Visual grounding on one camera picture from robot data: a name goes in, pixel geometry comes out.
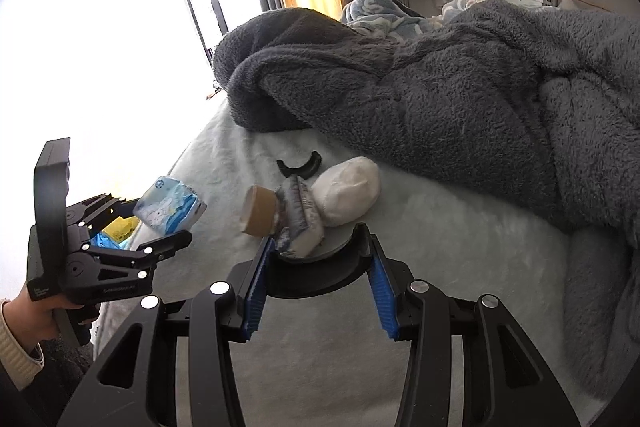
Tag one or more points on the blue tissue packet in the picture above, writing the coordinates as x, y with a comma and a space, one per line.
170, 207

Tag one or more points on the small brown tape roll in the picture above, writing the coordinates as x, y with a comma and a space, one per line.
260, 212

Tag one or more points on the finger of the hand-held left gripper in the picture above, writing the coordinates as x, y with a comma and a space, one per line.
100, 207
165, 244

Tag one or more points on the yellow plastic bag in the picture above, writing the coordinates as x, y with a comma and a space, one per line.
122, 227

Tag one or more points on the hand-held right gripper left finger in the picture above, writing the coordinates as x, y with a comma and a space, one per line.
255, 302

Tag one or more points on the beige pillow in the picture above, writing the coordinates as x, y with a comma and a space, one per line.
570, 4

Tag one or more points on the blue and white pouch bag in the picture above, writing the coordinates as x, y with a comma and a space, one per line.
102, 241

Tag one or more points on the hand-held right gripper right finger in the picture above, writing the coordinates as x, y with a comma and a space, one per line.
382, 302

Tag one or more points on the black curved plastic piece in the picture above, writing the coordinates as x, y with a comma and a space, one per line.
299, 172

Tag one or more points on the person's left hand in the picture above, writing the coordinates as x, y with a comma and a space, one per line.
35, 322

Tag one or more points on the person's grey fleece clothing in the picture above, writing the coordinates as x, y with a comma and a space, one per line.
65, 367

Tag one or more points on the blue cloud-print quilt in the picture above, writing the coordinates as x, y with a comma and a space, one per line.
380, 19

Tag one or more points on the white crumpled ball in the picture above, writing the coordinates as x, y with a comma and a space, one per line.
345, 192

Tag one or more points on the bed with pale grey sheet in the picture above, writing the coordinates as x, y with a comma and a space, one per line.
450, 247

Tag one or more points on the dark grey fleece blanket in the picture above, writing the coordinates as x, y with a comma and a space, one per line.
425, 107

